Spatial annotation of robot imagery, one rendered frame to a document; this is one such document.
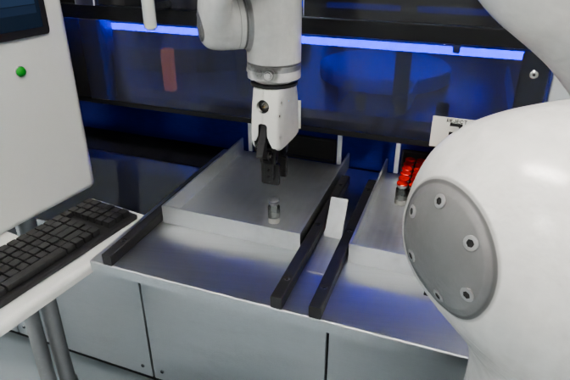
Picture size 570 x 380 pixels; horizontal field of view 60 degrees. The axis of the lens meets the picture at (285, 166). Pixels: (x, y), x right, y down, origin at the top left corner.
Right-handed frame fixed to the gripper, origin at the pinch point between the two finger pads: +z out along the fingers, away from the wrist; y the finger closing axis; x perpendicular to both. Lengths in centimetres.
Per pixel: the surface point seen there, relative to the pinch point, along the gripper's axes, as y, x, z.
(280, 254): -8.3, -4.2, 11.0
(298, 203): 7.7, -1.7, 10.5
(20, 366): 15, 101, 98
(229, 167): 17.6, 17.8, 10.3
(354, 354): 20, -13, 57
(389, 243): 0.7, -20.5, 10.7
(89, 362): 25, 79, 98
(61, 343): 2, 62, 63
